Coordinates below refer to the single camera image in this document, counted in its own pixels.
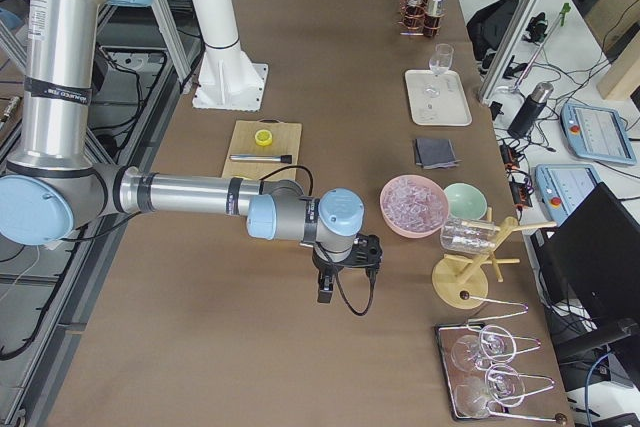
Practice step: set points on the blue teach pendant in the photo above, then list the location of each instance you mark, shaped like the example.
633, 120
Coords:
562, 187
596, 133

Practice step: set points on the steel muddler black tip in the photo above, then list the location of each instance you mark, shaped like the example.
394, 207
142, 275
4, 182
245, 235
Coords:
260, 157

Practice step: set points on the bamboo cutting board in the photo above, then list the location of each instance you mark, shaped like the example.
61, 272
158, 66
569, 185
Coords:
285, 141

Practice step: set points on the blue teach pendant lower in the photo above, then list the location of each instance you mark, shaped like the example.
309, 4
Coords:
562, 187

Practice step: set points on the copper wire bottle basket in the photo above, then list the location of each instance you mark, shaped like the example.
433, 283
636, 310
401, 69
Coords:
421, 17

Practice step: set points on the green bowl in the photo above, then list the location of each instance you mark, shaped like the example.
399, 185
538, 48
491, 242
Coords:
466, 201

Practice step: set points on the blue teach pendant upper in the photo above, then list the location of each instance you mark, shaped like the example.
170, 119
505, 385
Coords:
596, 133

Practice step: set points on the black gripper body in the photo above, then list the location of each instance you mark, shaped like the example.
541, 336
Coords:
323, 267

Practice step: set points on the hanging wine glass lower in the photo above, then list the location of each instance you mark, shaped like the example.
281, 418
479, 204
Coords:
499, 389

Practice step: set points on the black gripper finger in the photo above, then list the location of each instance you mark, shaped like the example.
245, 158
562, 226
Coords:
325, 288

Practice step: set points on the tea bottle in basket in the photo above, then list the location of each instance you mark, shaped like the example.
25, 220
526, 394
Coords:
433, 15

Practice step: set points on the white rabbit tray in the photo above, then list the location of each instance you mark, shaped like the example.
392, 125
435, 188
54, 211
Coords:
437, 100

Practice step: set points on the black monitor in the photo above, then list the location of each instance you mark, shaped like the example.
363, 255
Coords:
596, 251

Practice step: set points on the grey folded cloth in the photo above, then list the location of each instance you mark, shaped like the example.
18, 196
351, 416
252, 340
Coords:
430, 153

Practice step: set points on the wooden cup rack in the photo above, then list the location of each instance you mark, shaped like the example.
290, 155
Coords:
459, 279

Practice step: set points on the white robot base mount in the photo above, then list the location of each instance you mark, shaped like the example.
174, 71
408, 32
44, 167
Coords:
228, 79

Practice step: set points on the black thermos bottle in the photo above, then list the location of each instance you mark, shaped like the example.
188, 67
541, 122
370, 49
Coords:
530, 110

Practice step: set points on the half lemon slice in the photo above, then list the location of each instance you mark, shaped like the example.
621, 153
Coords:
263, 137

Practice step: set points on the hanging wine glass upper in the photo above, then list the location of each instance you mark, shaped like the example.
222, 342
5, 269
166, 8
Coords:
484, 348

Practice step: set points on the hanging wine glass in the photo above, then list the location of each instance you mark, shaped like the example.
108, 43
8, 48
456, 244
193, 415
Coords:
499, 389
484, 348

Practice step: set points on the pink bowl with ice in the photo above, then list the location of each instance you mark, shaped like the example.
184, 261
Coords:
413, 206

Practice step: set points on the clear wine glass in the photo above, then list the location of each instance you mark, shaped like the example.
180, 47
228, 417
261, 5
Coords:
441, 59

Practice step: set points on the black glass holder tray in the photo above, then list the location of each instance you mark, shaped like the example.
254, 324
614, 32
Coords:
534, 384

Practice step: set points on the clear glass on rack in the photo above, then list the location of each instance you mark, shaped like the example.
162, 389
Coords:
468, 236

